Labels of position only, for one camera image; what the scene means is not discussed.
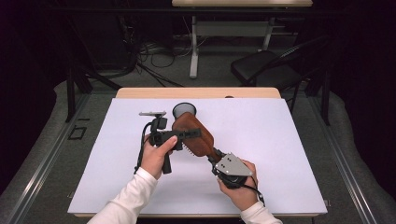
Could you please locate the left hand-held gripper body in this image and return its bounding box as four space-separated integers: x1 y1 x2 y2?
138 110 183 175

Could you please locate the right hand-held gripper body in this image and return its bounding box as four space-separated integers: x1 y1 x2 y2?
212 151 254 190

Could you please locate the brown wooden hairbrush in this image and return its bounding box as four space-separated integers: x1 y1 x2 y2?
171 111 222 162

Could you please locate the black mesh cup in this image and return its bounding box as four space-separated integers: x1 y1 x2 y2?
172 102 198 120

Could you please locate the person's left hand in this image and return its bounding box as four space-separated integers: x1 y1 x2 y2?
140 135 178 181

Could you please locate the person's right hand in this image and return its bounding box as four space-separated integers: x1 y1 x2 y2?
217 159 263 212

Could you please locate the white table sheet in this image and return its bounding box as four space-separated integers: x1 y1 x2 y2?
67 97 329 217

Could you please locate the white-legged desk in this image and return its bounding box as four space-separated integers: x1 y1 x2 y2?
171 0 314 79

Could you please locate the black metal stand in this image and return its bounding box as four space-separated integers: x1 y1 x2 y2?
321 69 332 126
64 66 123 123

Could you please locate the black folding chair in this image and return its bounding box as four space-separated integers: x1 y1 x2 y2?
230 35 332 115

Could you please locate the black horizontal bar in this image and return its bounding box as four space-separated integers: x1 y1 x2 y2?
46 7 344 16

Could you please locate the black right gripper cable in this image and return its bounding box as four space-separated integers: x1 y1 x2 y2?
242 184 266 208

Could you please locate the tangle of black cables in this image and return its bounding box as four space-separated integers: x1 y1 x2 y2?
118 15 194 88

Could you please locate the aluminium floor rail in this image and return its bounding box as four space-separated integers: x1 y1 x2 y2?
307 96 378 224
6 92 92 224

